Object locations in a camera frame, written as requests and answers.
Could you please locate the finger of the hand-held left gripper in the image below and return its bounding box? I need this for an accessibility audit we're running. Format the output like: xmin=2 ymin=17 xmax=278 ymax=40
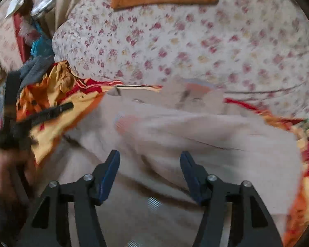
xmin=23 ymin=102 xmax=74 ymax=128

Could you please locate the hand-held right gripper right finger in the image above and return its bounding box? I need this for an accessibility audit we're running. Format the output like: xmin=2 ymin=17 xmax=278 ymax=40
xmin=180 ymin=151 xmax=284 ymax=247

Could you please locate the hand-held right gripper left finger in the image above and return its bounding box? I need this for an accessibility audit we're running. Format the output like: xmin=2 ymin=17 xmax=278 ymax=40
xmin=15 ymin=149 xmax=120 ymax=247

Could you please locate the floral quilt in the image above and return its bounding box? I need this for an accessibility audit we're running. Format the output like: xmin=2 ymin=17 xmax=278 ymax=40
xmin=51 ymin=0 xmax=309 ymax=120

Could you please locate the silver metal object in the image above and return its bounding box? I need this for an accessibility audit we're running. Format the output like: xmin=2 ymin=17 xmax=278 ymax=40
xmin=29 ymin=0 xmax=56 ymax=17

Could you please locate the blue cloth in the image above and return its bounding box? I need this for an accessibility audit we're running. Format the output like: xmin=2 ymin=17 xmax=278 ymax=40
xmin=30 ymin=22 xmax=54 ymax=58

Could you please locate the grey cloth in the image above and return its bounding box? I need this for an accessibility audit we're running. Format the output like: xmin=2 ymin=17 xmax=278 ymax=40
xmin=19 ymin=55 xmax=56 ymax=88

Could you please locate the pale floral cloth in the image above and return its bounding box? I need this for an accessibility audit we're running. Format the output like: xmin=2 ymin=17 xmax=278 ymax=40
xmin=0 ymin=13 xmax=23 ymax=71

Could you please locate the person's left hand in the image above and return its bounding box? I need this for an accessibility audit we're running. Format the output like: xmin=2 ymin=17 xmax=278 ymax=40
xmin=0 ymin=145 xmax=38 ymax=205

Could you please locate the red board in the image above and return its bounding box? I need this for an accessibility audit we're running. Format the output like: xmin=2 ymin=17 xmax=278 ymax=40
xmin=12 ymin=13 xmax=29 ymax=63

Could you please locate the orange yellow printed blanket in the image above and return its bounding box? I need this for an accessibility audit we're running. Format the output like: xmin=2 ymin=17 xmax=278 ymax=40
xmin=0 ymin=60 xmax=309 ymax=247

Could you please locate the beige sweatshirt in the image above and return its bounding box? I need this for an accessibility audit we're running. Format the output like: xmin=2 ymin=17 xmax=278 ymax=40
xmin=33 ymin=78 xmax=303 ymax=247

